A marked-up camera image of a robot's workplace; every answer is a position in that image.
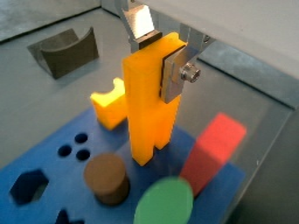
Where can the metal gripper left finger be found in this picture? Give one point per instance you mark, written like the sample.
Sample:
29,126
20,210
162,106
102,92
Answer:
137,18

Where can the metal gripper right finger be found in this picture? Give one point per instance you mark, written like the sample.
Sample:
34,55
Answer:
180,67

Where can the yellow double-square peg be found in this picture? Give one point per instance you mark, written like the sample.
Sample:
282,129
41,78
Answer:
150,116

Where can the red square peg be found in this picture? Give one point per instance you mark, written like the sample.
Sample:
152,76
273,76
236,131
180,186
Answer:
212,152

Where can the blue shape board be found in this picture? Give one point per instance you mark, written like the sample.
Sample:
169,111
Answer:
78,178

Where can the yellow notched block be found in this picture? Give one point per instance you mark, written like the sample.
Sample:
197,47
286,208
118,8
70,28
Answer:
110,105

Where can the black curved stand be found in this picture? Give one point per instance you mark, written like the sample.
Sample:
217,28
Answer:
65,52

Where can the brown cylinder peg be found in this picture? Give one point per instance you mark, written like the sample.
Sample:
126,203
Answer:
106,178

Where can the green round peg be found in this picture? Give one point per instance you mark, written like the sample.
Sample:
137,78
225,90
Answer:
166,203

